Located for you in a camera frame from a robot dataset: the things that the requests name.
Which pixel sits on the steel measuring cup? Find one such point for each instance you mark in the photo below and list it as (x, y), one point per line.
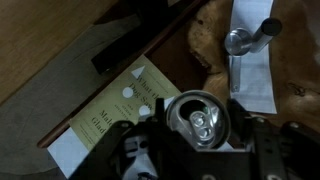
(237, 41)

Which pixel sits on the dark wooden coffee table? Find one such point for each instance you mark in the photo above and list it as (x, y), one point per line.
(173, 63)

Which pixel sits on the pale green paperback book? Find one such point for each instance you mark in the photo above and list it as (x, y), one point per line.
(126, 100)

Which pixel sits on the dark aluminium drink can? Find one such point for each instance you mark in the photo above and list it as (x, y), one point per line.
(198, 120)

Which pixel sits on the live-edge wood slab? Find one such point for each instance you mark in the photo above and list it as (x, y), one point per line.
(293, 66)

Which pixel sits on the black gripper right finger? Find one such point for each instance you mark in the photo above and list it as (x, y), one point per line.
(240, 116)

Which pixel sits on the large white sheet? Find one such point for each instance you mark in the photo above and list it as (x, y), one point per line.
(66, 153)

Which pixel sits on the steel cylinder with black cap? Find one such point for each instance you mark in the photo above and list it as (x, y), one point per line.
(266, 33)

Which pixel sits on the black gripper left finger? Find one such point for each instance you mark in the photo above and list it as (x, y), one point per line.
(160, 110)

